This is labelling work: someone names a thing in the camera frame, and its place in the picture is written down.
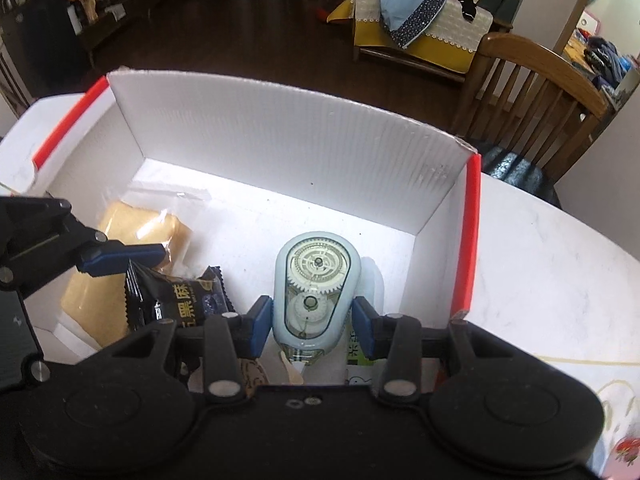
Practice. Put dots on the black cloth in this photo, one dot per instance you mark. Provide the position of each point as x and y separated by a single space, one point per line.
470 7

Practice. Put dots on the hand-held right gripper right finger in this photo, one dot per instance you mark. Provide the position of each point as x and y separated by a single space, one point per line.
365 330

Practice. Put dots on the light blue correction tape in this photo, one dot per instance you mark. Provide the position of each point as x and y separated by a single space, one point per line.
315 280

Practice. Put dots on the navy floral cloth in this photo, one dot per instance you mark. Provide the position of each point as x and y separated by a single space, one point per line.
430 5

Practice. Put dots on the red cardboard box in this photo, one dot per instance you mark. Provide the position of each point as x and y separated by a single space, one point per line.
300 150

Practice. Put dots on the pile of dark clothes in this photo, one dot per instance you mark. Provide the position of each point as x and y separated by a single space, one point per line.
605 60

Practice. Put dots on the wooden chair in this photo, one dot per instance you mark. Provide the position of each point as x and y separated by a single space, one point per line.
530 55

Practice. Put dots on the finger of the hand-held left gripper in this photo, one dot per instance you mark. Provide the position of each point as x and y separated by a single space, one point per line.
120 255

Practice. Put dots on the dark blue packet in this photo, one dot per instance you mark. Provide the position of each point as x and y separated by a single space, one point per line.
357 365

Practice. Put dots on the bagged bread slice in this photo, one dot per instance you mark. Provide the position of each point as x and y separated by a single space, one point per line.
135 225

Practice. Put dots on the black cabinet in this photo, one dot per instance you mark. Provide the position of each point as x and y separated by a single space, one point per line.
35 40

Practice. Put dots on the black snack packet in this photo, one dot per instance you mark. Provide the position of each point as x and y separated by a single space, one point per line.
180 305

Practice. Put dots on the pink framed drawing board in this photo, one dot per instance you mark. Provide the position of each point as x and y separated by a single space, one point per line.
590 22

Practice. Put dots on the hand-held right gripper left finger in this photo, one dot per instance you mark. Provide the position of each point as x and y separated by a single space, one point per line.
260 325

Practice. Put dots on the sofa with cream cover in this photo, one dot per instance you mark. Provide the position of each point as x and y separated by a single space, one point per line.
450 25

